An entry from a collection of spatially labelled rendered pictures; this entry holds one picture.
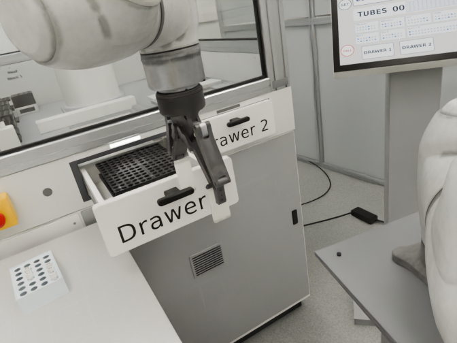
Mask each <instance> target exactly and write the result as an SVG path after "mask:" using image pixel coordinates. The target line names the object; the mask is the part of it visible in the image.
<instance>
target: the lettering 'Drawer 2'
mask: <svg viewBox="0 0 457 343"><path fill-rule="evenodd" d="M264 120H265V122H266V123H265V126H264V127H263V129H262V132H263V131H266V130H268V129H265V130H264V128H265V127H266V125H267V120H266V119H263V120H261V122H262V121H264ZM245 130H246V131H247V132H246V133H249V131H248V130H247V129H244V130H243V131H245ZM243 131H242V132H241V135H242V137H243V138H247V137H249V135H248V136H246V137H244V136H243V135H244V134H246V133H243ZM234 135H235V133H234V134H233V139H232V138H231V135H229V137H230V139H231V141H232V143H233V142H234ZM222 138H225V140H222V141H221V142H220V145H221V146H225V145H227V144H228V143H227V138H226V137H221V138H220V139H222ZM235 138H236V140H237V141H238V140H239V131H238V133H237V137H236V135H235ZM223 141H226V143H225V144H224V145H222V142H223Z"/></svg>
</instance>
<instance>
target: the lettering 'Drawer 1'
mask: <svg viewBox="0 0 457 343"><path fill-rule="evenodd" d="M204 197H206V196H205V195H204V196H202V198H204ZM202 198H199V203H200V207H201V209H203V206H202V202H201V201H202ZM190 203H193V204H194V205H193V206H191V207H189V208H187V205H188V204H190ZM195 206H196V203H195V202H193V201H189V202H188V203H187V204H186V205H185V212H186V213H187V214H193V213H195V212H196V211H197V209H196V210H195V211H194V212H188V211H187V210H188V209H191V208H193V207H195ZM180 212H181V206H179V208H178V215H177V214H176V212H175V210H174V209H172V210H171V218H169V216H168V214H167V213H166V212H164V214H165V216H166V217H167V218H168V220H169V222H170V223H172V222H173V213H174V214H175V215H176V217H177V219H180ZM153 218H158V219H159V220H156V221H154V222H153V223H152V224H151V227H152V229H158V228H159V227H160V226H161V227H162V226H163V222H162V220H161V217H160V216H153V217H152V218H151V219H150V221H151V220H152V219H153ZM158 221H160V225H159V226H158V227H154V223H157V222H158ZM145 222H147V220H144V221H143V222H142V223H139V226H140V229H141V232H142V235H143V234H145V233H144V231H143V224H144V223H145ZM126 226H130V227H132V229H133V236H132V237H131V238H129V239H127V240H124V237H123V234H122V231H121V228H122V227H126ZM117 228H118V231H119V234H120V237H121V240H122V243H125V242H128V241H129V240H132V239H133V238H134V237H135V235H136V229H135V227H134V225H132V224H125V225H122V226H119V227H117Z"/></svg>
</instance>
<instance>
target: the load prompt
mask: <svg viewBox="0 0 457 343"><path fill-rule="evenodd" d="M385 1H392V0H352V3H353V7H355V6H359V5H368V4H372V3H380V2H385Z"/></svg>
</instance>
